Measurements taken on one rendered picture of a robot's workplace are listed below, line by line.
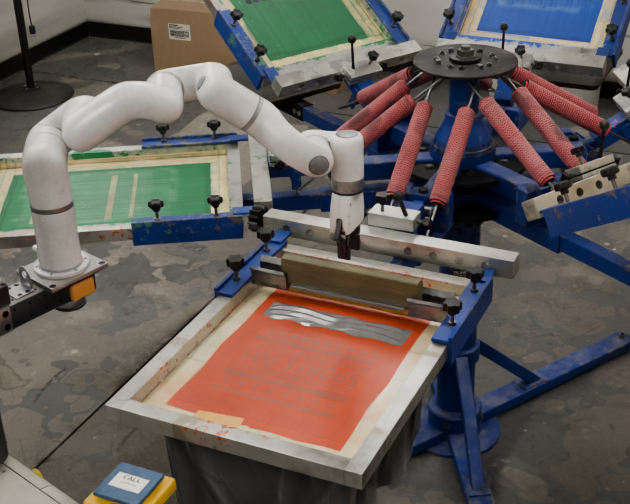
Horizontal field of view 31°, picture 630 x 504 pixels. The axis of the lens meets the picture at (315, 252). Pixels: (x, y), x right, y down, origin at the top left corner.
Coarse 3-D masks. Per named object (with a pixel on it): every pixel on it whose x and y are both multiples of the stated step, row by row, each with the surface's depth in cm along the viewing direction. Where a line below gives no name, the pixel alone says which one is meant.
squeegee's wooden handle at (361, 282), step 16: (288, 256) 278; (288, 272) 279; (304, 272) 277; (320, 272) 275; (336, 272) 272; (352, 272) 271; (368, 272) 270; (384, 272) 270; (320, 288) 277; (336, 288) 275; (352, 288) 273; (368, 288) 271; (384, 288) 269; (400, 288) 267; (416, 288) 265; (400, 304) 269
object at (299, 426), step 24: (360, 312) 274; (384, 312) 274; (336, 336) 265; (384, 360) 256; (360, 384) 248; (384, 384) 247; (264, 408) 241; (360, 408) 240; (288, 432) 234; (312, 432) 233; (336, 432) 233
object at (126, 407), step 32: (320, 256) 292; (352, 256) 292; (448, 288) 279; (192, 320) 267; (160, 352) 255; (128, 384) 244; (416, 384) 241; (128, 416) 237; (160, 416) 234; (192, 416) 234; (384, 416) 231; (224, 448) 229; (256, 448) 225; (288, 448) 223; (384, 448) 225; (352, 480) 217
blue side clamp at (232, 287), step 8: (256, 248) 293; (272, 248) 295; (280, 248) 295; (248, 256) 289; (256, 256) 291; (272, 256) 292; (248, 264) 287; (256, 264) 287; (232, 272) 282; (240, 272) 284; (248, 272) 284; (224, 280) 279; (232, 280) 281; (240, 280) 280; (248, 280) 281; (216, 288) 276; (224, 288) 277; (232, 288) 277; (240, 288) 278; (216, 296) 277; (232, 296) 275
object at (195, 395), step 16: (304, 304) 278; (320, 304) 278; (336, 304) 278; (256, 320) 272; (272, 320) 272; (288, 320) 272; (336, 320) 271; (240, 336) 266; (320, 336) 265; (224, 352) 261; (208, 368) 255; (224, 368) 255; (192, 384) 250; (208, 384) 250; (176, 400) 245; (192, 400) 245; (208, 400) 244; (224, 400) 244; (240, 400) 244; (256, 400) 244; (240, 416) 239; (256, 416) 239
